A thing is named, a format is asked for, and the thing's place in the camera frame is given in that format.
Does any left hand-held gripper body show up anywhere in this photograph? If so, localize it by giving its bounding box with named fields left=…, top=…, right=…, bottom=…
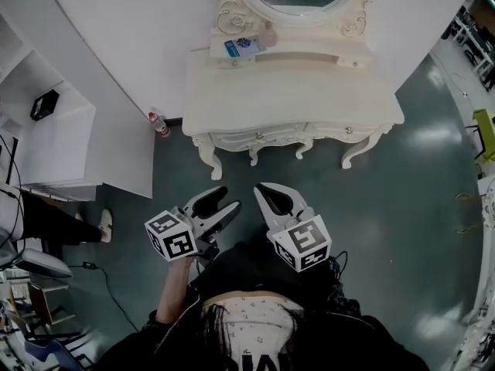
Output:
left=144, top=206, right=222, bottom=263

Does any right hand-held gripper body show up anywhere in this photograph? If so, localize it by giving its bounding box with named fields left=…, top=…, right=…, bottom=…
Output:
left=265, top=205, right=334, bottom=274

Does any small beige round object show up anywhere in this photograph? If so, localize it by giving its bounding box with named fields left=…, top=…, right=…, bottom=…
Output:
left=262, top=21, right=279, bottom=48

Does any person's right forearm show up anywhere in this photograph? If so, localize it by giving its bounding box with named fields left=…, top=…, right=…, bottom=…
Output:
left=309, top=251, right=363, bottom=318

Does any person's left forearm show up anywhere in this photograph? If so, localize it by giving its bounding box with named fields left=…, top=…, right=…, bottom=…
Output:
left=156, top=257, right=194, bottom=324

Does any red-capped plastic bottle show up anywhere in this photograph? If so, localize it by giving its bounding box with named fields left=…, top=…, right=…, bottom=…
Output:
left=148, top=111, right=171, bottom=138

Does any cream carved dressing table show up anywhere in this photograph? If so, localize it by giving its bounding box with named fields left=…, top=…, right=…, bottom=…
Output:
left=181, top=0, right=406, bottom=181

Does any person's black jacket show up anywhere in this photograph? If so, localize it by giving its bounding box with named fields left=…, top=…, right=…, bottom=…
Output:
left=98, top=241, right=426, bottom=371

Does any person's white floral top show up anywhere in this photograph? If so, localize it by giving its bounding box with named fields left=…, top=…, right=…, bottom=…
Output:
left=200, top=290, right=306, bottom=371

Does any grey padded seat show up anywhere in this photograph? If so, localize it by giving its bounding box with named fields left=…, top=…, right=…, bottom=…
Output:
left=13, top=247, right=73, bottom=280

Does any white shelf cabinet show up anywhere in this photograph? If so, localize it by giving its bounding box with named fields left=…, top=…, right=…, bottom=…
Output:
left=0, top=9, right=155, bottom=201

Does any wooden stool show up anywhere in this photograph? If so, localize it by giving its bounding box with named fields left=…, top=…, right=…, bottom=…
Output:
left=29, top=280, right=77, bottom=326

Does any blue flat packet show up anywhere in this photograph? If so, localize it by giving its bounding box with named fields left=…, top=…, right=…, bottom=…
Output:
left=224, top=36, right=266, bottom=58

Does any blue chair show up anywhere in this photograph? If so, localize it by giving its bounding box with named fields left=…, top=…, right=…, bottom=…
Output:
left=22, top=338, right=86, bottom=371

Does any black box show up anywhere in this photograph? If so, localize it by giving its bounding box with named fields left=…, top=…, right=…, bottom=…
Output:
left=29, top=89, right=61, bottom=122

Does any white carved furniture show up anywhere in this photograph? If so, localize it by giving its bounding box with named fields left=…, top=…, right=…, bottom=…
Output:
left=448, top=175, right=495, bottom=371

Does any green stand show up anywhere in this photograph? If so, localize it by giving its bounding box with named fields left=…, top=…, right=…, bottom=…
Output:
left=472, top=108, right=495, bottom=162

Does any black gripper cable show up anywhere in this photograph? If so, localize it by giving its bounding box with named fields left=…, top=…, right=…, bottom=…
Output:
left=328, top=250, right=349, bottom=281

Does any black adapter cable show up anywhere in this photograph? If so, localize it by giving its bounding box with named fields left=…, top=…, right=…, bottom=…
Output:
left=83, top=260, right=140, bottom=332

